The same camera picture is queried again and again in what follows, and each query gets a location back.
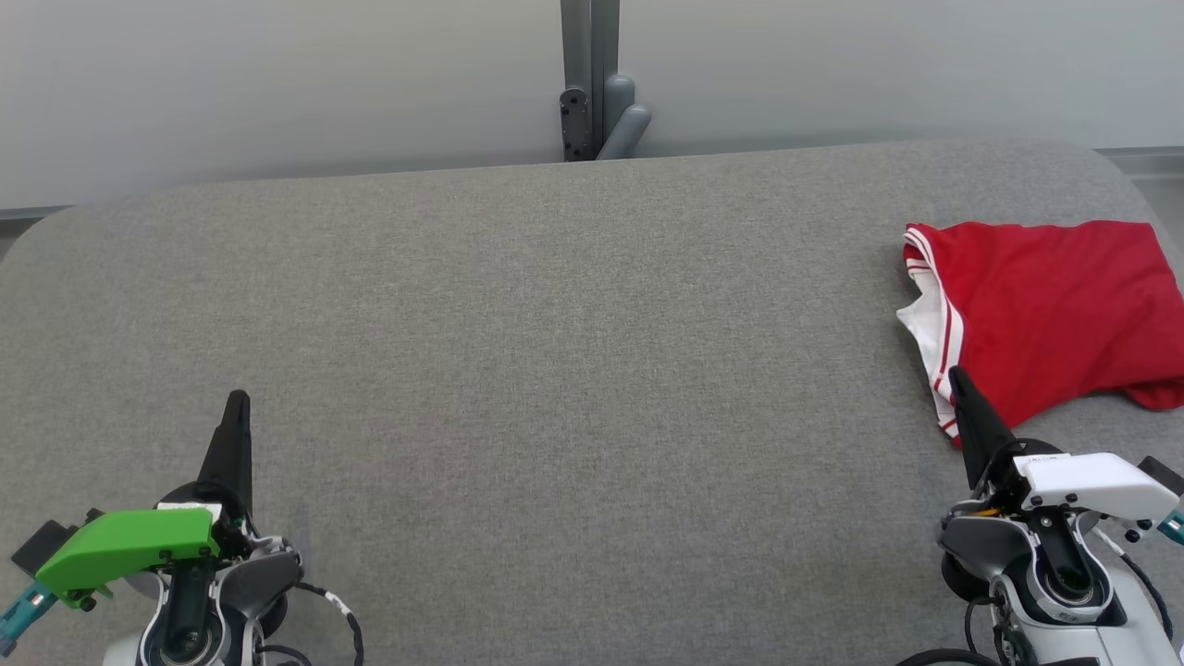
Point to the grey metal post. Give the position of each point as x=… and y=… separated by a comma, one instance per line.
x=583, y=46

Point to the dark grey hinge bracket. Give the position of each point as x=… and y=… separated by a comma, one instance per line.
x=574, y=125

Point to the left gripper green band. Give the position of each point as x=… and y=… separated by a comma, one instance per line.
x=129, y=546

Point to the red white basketball jersey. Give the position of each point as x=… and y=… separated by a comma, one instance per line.
x=1045, y=305

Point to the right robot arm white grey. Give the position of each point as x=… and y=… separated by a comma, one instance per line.
x=1045, y=573

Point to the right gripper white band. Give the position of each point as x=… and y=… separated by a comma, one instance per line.
x=1091, y=481

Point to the grey cylindrical tube lever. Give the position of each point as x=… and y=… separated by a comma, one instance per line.
x=624, y=125

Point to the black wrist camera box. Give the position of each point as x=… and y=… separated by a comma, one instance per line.
x=42, y=546
x=1164, y=474

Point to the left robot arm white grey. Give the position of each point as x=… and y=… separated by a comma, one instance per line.
x=185, y=620

